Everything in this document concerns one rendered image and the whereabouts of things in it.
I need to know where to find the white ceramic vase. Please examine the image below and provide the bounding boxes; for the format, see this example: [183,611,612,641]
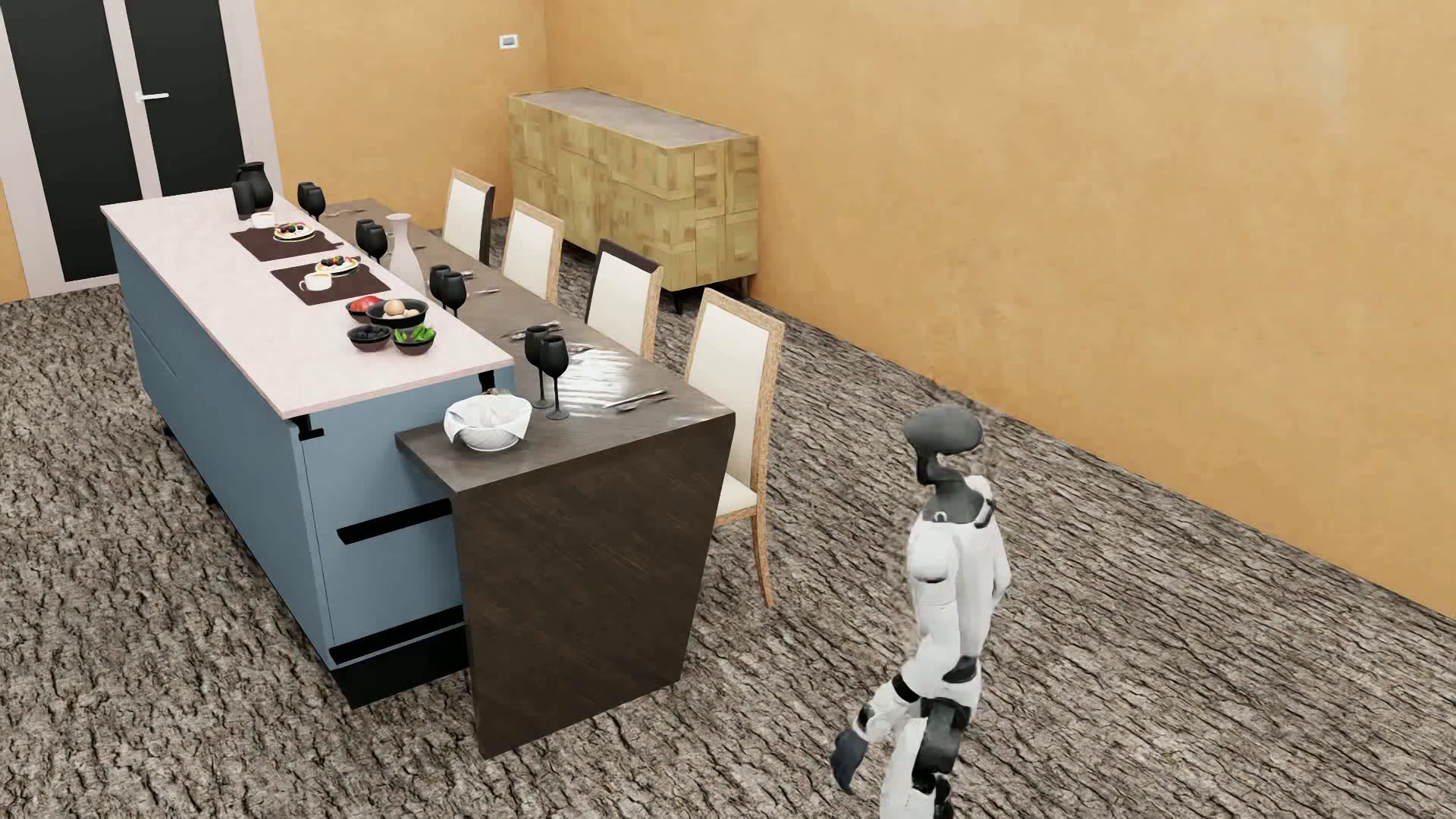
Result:
[384,212,425,293]

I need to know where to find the dark grey robot hand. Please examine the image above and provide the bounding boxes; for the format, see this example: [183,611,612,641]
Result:
[829,728,873,795]

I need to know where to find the dark wooden bar table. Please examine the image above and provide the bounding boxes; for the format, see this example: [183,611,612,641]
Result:
[322,199,739,761]

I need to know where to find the blue kitchen island white top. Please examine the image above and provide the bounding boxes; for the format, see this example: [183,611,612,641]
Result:
[100,187,516,710]

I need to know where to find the light wooden patchwork sideboard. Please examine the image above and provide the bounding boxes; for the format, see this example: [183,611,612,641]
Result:
[506,87,761,315]

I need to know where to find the white bowl with cloth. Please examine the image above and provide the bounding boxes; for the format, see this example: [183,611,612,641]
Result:
[442,389,534,454]

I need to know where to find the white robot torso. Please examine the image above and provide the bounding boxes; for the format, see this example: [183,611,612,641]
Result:
[905,475,1012,687]

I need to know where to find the dark grey robot head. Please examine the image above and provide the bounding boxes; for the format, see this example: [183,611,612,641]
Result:
[903,405,985,487]

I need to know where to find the cream chair dark wood frame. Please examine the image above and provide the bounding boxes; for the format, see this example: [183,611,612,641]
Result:
[583,239,666,362]
[440,168,497,266]

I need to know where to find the dark brown placemat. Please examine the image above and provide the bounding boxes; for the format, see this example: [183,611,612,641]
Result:
[271,262,393,307]
[231,225,344,264]

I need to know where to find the cream chair light wood frame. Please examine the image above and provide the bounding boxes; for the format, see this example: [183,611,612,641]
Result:
[683,287,787,611]
[500,200,566,306]

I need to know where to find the black double door white frame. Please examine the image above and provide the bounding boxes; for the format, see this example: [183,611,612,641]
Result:
[0,0,284,300]

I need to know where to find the white and black robot legs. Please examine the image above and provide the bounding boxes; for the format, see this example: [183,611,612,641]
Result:
[878,680,977,819]

